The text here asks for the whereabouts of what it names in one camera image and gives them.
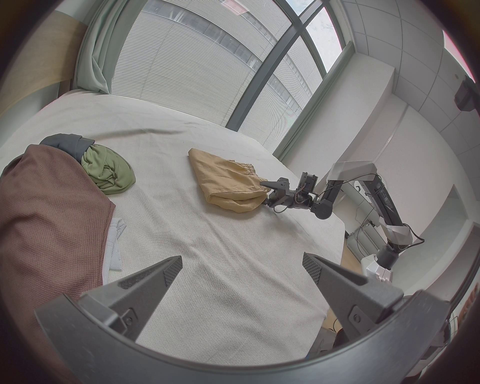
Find grey-green curtain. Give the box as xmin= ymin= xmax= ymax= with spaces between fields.
xmin=73 ymin=0 xmax=145 ymax=94

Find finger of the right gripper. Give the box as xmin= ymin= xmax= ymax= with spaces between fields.
xmin=259 ymin=177 xmax=290 ymax=193

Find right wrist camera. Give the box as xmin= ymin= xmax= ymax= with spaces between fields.
xmin=299 ymin=171 xmax=319 ymax=196

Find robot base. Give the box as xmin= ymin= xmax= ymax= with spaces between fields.
xmin=360 ymin=254 xmax=394 ymax=287

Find tan shorts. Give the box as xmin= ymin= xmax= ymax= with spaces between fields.
xmin=187 ymin=148 xmax=270 ymax=214

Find brown garment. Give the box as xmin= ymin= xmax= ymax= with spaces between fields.
xmin=0 ymin=144 xmax=117 ymax=357

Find dark grey garment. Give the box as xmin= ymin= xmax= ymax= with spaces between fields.
xmin=39 ymin=134 xmax=96 ymax=166

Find bed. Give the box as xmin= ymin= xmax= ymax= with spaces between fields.
xmin=0 ymin=9 xmax=346 ymax=366

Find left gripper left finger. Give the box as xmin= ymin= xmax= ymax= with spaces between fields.
xmin=79 ymin=256 xmax=183 ymax=342

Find white garment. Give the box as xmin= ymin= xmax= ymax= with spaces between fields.
xmin=101 ymin=217 xmax=126 ymax=271

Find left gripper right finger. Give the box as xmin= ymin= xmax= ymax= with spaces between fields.
xmin=302 ymin=252 xmax=404 ymax=340

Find window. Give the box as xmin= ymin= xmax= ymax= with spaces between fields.
xmin=110 ymin=0 xmax=355 ymax=151

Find green garment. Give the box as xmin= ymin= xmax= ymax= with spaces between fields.
xmin=80 ymin=144 xmax=136 ymax=196

